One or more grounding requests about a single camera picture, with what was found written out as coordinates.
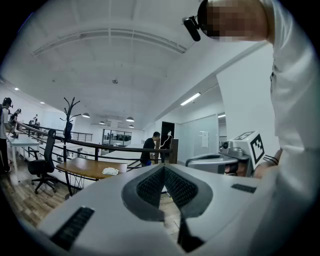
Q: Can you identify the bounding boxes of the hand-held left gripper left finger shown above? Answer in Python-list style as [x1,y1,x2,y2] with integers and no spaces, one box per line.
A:
[37,163,187,256]

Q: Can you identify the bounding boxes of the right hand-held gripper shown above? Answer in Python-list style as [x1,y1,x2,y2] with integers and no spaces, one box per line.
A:
[185,129,266,178]

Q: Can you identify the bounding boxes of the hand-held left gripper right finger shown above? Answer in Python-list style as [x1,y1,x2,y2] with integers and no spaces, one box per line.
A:
[163,163,273,256]

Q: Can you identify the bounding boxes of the white lidded wet wipe pack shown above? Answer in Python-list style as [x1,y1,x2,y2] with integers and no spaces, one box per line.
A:
[101,166,120,176]

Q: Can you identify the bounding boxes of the person's right forearm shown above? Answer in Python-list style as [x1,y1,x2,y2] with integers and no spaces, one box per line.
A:
[253,147,285,180]

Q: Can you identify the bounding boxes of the person's right hand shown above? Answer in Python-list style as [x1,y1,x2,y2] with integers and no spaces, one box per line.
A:
[224,163,251,177]

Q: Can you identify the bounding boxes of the white paper notice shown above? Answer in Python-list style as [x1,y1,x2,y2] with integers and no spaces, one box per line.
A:
[200,130,210,148]

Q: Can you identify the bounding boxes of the brown wooden cabinet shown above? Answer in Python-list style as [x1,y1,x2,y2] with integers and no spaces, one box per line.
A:
[170,138,180,165]

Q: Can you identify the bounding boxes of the brown wooden table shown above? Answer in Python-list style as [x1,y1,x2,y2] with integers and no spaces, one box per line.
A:
[56,156,129,198]

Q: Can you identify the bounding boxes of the black door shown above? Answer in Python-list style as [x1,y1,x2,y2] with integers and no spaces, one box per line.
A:
[161,121,176,151]

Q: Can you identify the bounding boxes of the black railing with wooden handrail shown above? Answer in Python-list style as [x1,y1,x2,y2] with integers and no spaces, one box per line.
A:
[16,121,174,176]

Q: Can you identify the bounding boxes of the long fluorescent ceiling lamp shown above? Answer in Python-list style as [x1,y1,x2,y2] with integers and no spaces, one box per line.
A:
[179,92,202,107]

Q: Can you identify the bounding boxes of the black wrist bands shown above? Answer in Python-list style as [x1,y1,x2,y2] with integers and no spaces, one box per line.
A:
[263,154,282,166]

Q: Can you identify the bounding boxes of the black office chair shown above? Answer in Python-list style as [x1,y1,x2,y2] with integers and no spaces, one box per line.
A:
[26,128,60,195]

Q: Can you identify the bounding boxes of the black hanging bag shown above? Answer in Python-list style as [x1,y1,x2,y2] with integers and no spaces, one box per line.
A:
[63,119,74,141]

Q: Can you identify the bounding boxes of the black coat rack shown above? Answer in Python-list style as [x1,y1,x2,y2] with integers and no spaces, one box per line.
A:
[59,96,82,201]

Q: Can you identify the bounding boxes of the white desk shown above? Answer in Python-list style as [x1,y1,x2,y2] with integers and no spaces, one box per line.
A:
[6,136,41,176]

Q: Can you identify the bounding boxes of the person's light t-shirt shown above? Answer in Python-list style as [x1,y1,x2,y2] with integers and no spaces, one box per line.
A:
[259,0,320,256]

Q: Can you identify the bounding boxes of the person's head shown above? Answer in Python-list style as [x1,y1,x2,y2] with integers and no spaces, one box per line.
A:
[197,0,275,43]

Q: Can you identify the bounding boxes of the black head camera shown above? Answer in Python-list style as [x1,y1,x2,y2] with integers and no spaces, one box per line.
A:
[181,14,202,42]

